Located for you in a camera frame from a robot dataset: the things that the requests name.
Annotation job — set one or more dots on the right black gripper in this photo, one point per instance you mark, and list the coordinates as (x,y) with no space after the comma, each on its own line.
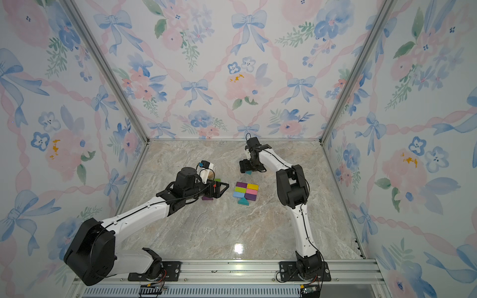
(245,166)

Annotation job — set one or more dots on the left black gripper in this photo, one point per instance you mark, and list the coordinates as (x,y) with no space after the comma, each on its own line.
(217,192)

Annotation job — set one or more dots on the light blue rectangular block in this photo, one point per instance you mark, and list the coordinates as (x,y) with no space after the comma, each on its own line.
(238,195)

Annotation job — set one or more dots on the lime green small block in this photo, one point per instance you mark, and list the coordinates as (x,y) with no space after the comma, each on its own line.
(240,189)

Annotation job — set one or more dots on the dark purple small block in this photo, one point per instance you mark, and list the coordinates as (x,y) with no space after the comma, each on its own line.
(241,184)

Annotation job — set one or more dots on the teal wedge block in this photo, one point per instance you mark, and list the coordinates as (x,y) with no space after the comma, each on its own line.
(243,202)

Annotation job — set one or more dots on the purple rectangular block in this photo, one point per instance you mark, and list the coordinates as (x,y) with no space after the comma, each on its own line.
(250,197)

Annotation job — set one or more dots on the yellow small block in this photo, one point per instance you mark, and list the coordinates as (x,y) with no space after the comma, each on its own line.
(253,187)

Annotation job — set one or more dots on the pink rectangular block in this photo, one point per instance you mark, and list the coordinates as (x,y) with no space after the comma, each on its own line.
(251,191)

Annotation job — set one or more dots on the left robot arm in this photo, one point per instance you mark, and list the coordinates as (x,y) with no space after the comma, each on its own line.
(94,254)

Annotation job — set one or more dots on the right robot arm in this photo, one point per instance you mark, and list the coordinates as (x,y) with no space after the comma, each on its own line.
(293,193)

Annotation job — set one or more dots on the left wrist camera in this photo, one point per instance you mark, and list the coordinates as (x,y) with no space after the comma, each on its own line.
(206,171)

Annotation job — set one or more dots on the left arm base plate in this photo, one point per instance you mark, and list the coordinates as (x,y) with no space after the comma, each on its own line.
(168,271)

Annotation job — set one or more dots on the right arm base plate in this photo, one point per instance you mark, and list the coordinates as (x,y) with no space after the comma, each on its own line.
(289,272)

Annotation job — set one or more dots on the aluminium front rail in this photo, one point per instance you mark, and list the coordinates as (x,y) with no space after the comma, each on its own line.
(244,279)

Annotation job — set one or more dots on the left corner aluminium post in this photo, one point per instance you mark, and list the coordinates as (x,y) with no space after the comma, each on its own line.
(78,21)

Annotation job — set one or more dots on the corner aluminium post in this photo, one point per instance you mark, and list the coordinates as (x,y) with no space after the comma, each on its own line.
(377,29)
(78,21)

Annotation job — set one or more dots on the right corner aluminium post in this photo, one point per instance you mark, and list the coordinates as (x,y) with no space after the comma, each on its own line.
(377,29)

